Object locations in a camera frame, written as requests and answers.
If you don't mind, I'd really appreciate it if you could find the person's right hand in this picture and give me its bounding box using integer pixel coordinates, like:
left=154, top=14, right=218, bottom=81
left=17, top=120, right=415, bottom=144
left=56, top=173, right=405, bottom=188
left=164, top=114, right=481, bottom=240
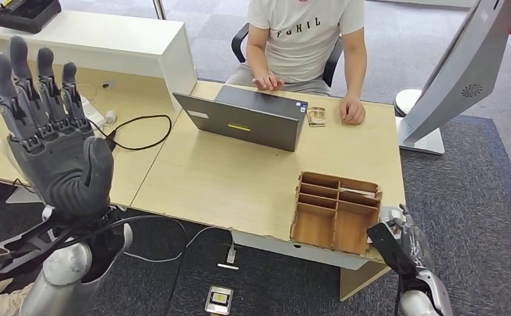
left=252, top=72, right=284, bottom=92

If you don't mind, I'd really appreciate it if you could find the person's left hand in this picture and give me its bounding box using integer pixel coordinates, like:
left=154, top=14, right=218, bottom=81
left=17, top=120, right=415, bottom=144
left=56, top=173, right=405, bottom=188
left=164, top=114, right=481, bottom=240
left=339, top=95, right=367, bottom=126

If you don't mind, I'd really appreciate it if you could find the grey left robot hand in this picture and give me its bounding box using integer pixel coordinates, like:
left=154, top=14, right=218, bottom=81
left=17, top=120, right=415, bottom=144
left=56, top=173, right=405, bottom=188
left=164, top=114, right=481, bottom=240
left=0, top=36, right=115, bottom=219

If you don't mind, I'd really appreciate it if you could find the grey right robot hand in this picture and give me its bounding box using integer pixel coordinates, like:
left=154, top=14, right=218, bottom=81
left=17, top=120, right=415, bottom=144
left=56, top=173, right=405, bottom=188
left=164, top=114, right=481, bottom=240
left=394, top=203, right=436, bottom=275

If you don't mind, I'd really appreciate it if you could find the grey white card reader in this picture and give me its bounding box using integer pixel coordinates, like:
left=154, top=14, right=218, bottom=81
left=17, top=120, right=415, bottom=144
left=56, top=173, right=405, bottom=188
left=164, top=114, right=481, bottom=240
left=379, top=206, right=405, bottom=224

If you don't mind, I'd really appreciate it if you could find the person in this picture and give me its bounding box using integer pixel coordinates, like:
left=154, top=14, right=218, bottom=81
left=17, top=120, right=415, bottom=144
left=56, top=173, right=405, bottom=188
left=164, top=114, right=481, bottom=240
left=225, top=0, right=369, bottom=126

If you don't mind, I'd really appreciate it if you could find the dark grey laptop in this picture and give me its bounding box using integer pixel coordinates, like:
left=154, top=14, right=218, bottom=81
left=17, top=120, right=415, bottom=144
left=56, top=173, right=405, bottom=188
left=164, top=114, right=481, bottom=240
left=173, top=85, right=309, bottom=153

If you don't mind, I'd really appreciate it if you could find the black office chair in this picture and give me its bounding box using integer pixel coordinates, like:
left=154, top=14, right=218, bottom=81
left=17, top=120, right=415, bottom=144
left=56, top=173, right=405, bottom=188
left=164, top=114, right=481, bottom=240
left=231, top=22, right=344, bottom=87

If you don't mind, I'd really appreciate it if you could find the round white stand base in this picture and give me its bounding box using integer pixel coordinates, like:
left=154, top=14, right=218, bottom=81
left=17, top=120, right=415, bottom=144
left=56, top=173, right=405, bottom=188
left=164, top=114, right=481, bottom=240
left=394, top=89, right=423, bottom=118

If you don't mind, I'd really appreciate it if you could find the white power strip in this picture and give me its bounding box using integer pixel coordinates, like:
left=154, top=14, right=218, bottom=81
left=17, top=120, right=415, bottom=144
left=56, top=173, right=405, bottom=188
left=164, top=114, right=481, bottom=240
left=80, top=95, right=108, bottom=130

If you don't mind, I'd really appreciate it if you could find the wooden compartment organizer box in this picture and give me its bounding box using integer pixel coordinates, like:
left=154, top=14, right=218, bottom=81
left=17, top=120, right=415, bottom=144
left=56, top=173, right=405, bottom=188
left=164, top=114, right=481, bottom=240
left=289, top=171, right=384, bottom=256

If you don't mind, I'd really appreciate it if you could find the light wooden desk with laptop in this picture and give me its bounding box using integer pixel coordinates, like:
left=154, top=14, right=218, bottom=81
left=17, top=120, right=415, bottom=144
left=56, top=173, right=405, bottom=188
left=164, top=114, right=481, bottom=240
left=131, top=80, right=407, bottom=302

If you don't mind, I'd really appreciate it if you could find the light wooden side desk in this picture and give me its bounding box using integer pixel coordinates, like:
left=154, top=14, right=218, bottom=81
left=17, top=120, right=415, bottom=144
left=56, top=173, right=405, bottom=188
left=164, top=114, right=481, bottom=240
left=0, top=52, right=182, bottom=208

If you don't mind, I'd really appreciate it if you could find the grey white kiosk stand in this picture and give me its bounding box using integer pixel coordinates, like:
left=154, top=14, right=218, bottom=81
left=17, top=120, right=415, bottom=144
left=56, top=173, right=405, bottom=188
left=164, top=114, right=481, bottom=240
left=396, top=0, right=511, bottom=156

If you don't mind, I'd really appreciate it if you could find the silver metal pole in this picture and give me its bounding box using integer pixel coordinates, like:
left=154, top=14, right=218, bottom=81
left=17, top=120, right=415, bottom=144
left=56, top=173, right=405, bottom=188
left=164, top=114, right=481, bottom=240
left=151, top=0, right=168, bottom=20

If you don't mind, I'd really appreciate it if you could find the white counter shelf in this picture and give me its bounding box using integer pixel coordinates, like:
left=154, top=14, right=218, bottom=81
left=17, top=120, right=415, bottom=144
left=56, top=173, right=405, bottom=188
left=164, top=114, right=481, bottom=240
left=0, top=2, right=198, bottom=110

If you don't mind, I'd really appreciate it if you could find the white shoe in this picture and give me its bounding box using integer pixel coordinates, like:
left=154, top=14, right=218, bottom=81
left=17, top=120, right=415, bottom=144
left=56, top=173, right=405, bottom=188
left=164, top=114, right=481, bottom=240
left=0, top=283, right=35, bottom=316

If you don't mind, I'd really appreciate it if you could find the black charger device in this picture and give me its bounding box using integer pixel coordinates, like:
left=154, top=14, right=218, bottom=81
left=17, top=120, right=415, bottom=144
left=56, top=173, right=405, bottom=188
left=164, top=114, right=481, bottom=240
left=0, top=0, right=63, bottom=35

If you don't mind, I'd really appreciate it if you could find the small silver floor device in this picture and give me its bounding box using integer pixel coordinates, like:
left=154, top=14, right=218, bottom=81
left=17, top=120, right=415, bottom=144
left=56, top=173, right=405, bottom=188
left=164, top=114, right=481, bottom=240
left=205, top=285, right=234, bottom=316

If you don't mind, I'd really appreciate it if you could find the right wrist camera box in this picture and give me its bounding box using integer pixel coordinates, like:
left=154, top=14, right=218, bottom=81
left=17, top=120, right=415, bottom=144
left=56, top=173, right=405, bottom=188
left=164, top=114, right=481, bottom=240
left=366, top=219, right=414, bottom=278

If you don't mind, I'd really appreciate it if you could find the thin black cable under desk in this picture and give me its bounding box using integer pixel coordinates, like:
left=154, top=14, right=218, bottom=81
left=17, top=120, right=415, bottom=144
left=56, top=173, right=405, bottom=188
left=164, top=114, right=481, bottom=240
left=13, top=178, right=38, bottom=195

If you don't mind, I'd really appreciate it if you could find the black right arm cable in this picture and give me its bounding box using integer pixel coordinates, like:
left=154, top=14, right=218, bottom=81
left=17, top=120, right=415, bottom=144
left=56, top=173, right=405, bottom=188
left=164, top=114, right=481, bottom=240
left=392, top=272, right=407, bottom=316

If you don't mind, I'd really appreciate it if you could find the black left arm cable bundle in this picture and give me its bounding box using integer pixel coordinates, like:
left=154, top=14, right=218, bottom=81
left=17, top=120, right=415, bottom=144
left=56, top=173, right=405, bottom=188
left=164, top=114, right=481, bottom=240
left=0, top=213, right=191, bottom=316

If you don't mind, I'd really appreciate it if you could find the looped black desk cable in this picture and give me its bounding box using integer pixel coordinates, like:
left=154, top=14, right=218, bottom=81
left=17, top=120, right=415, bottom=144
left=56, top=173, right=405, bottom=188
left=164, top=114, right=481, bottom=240
left=88, top=115, right=173, bottom=152

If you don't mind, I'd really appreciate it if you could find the white floor cable with plug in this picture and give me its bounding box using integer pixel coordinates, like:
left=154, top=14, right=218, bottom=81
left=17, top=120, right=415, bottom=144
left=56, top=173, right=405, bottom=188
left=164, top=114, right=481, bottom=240
left=124, top=226, right=240, bottom=271

